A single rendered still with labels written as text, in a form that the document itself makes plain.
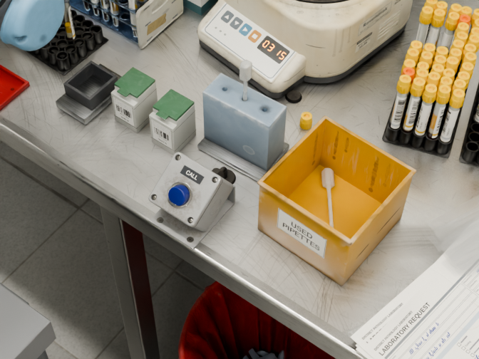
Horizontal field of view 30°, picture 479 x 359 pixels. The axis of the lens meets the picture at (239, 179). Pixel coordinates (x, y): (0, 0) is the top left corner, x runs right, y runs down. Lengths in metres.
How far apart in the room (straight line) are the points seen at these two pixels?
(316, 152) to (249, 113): 0.10
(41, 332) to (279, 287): 0.28
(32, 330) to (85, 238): 1.17
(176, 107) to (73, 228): 1.08
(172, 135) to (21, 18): 0.32
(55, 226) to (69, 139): 1.00
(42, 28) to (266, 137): 0.32
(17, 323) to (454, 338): 0.49
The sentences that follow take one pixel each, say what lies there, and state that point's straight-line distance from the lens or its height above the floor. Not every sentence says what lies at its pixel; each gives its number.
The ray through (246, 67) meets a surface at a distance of 1.07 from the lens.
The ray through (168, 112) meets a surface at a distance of 1.15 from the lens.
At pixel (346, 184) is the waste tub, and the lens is 1.16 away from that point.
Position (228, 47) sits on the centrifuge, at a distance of 1.27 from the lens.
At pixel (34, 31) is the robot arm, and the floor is 1.17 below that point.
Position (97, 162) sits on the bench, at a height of 0.88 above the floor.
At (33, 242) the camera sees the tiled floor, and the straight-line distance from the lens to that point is 2.19.
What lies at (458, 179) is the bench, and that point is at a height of 0.87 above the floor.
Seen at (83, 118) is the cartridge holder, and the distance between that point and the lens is 1.22.
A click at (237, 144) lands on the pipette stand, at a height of 0.91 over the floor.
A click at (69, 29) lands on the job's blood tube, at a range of 1.30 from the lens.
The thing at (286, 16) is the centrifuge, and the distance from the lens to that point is 1.21.
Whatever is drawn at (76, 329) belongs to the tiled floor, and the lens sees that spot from 2.06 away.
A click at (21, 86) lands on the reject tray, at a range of 1.29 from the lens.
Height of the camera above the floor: 1.81
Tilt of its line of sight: 53 degrees down
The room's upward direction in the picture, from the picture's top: 1 degrees clockwise
